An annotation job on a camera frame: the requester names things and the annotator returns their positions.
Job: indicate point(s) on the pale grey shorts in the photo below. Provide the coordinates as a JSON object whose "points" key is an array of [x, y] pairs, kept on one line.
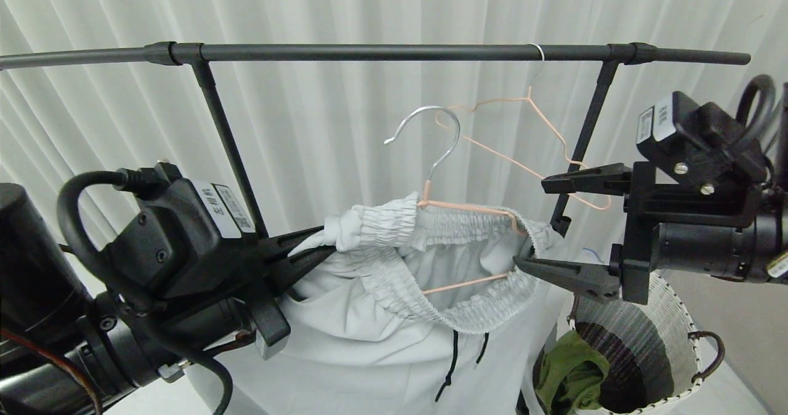
{"points": [[369, 329]]}

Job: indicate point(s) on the pink clothes hanger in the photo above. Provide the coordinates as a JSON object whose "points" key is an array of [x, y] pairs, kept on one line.
{"points": [[529, 98], [468, 208]]}

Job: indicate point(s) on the white curtain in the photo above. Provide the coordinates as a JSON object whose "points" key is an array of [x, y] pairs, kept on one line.
{"points": [[369, 8]]}

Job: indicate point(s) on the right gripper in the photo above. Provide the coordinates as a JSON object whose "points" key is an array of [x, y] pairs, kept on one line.
{"points": [[708, 249]]}

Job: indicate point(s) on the white laundry basket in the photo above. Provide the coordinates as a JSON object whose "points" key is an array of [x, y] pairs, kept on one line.
{"points": [[665, 316]]}

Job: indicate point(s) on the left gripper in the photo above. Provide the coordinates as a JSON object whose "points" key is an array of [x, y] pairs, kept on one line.
{"points": [[184, 341]]}

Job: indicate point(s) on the green garment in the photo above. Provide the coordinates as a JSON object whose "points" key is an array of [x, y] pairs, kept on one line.
{"points": [[572, 366]]}

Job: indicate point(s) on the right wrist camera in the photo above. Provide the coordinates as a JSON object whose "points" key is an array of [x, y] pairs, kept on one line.
{"points": [[702, 138]]}

